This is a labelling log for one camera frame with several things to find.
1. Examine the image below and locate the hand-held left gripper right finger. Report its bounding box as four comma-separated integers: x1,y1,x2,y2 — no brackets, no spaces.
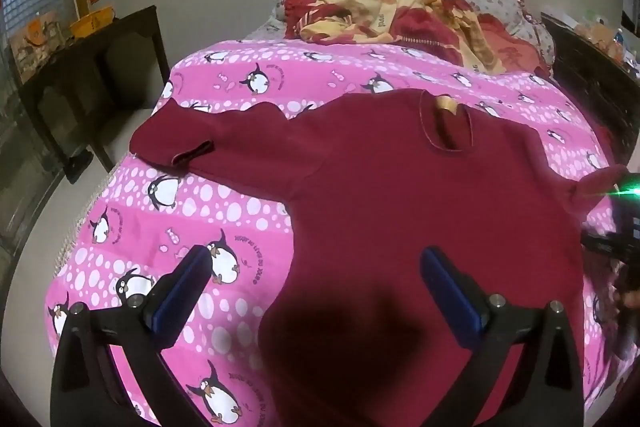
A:
420,247,586,427

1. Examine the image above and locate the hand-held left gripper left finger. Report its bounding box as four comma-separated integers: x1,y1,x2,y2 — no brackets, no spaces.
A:
50,245,214,427

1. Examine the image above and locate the maroon sweater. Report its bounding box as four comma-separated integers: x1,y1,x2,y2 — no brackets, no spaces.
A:
131,89,628,427

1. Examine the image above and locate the pink penguin print bed sheet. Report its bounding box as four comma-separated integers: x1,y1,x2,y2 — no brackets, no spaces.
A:
44,38,636,427

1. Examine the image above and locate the black object on floor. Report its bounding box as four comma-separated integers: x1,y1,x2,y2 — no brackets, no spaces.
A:
64,154,94,186

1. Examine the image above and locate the dark wooden table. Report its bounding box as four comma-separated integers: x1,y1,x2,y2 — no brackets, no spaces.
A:
19,5,171,172

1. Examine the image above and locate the yellow basin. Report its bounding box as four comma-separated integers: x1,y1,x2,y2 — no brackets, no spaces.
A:
68,6,117,38

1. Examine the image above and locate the red and yellow quilt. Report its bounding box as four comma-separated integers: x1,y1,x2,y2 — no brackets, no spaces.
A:
284,0,551,80

